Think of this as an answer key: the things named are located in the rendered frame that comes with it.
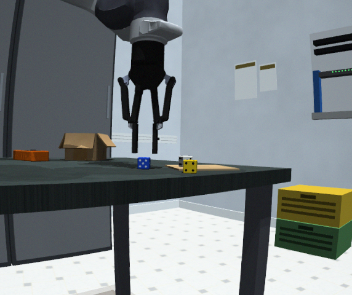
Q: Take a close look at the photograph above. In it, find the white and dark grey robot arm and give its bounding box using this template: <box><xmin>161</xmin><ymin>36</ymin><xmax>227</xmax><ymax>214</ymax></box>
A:
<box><xmin>61</xmin><ymin>0</ymin><xmax>183</xmax><ymax>45</ymax></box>

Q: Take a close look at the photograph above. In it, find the yellow die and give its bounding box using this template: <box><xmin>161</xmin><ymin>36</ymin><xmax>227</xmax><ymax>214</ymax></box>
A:
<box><xmin>183</xmin><ymin>160</ymin><xmax>198</xmax><ymax>173</ymax></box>

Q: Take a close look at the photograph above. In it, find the orange rectangular block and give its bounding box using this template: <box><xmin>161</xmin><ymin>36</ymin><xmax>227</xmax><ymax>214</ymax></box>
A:
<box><xmin>13</xmin><ymin>149</ymin><xmax>49</xmax><ymax>162</ymax></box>

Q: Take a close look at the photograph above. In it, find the tan square mat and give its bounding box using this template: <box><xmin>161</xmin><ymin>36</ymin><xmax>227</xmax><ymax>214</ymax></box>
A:
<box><xmin>165</xmin><ymin>165</ymin><xmax>239</xmax><ymax>171</ymax></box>

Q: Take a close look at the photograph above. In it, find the blue die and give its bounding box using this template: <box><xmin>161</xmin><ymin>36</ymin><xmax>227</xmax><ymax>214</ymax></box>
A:
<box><xmin>137</xmin><ymin>157</ymin><xmax>151</xmax><ymax>169</ymax></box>

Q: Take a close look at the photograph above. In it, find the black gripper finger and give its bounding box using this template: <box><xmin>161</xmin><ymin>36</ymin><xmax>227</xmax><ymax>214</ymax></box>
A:
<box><xmin>148</xmin><ymin>73</ymin><xmax>176</xmax><ymax>154</ymax></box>
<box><xmin>118</xmin><ymin>73</ymin><xmax>143</xmax><ymax>153</ymax></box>

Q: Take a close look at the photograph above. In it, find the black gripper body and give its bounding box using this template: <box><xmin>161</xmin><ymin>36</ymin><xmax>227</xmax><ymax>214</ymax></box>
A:
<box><xmin>128</xmin><ymin>40</ymin><xmax>166</xmax><ymax>90</ymax></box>

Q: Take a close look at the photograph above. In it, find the white die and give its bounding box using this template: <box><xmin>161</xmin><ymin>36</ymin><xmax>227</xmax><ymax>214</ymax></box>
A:
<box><xmin>178</xmin><ymin>155</ymin><xmax>193</xmax><ymax>167</ymax></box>

